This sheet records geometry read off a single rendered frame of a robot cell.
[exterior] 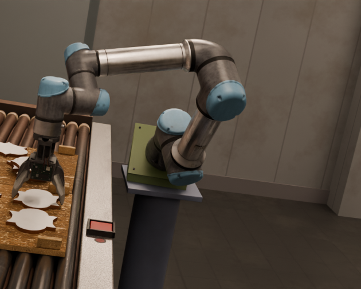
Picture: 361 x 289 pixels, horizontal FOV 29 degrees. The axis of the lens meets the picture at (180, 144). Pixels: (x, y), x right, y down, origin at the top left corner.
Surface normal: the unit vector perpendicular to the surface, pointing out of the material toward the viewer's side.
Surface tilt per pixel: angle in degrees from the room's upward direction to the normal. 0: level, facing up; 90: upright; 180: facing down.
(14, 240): 0
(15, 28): 90
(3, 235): 0
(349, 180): 90
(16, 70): 90
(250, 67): 90
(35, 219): 0
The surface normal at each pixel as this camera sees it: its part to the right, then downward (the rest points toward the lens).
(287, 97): 0.16, 0.28
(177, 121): 0.14, -0.62
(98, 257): 0.18, -0.95
